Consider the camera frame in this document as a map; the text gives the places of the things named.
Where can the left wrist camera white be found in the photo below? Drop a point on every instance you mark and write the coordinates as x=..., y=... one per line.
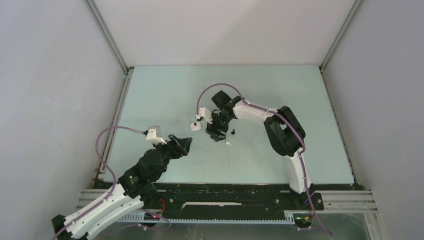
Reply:
x=153, y=135

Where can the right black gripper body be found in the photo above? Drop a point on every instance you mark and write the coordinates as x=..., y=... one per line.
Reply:
x=220, y=121

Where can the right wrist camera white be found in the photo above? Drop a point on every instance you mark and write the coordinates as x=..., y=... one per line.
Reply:
x=204, y=114

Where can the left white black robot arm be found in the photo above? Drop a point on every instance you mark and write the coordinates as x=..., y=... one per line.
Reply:
x=131, y=191

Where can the white earbud charging case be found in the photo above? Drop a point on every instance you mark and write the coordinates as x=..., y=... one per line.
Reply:
x=195, y=126

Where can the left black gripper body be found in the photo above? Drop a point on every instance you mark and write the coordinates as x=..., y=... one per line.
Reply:
x=169, y=152

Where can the aluminium rail frame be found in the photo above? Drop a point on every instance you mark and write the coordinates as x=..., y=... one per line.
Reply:
x=334, y=202

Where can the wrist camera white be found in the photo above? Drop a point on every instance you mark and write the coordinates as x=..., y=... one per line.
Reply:
x=153, y=135
x=204, y=114

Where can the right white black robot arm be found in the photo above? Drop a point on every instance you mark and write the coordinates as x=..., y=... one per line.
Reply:
x=284, y=132

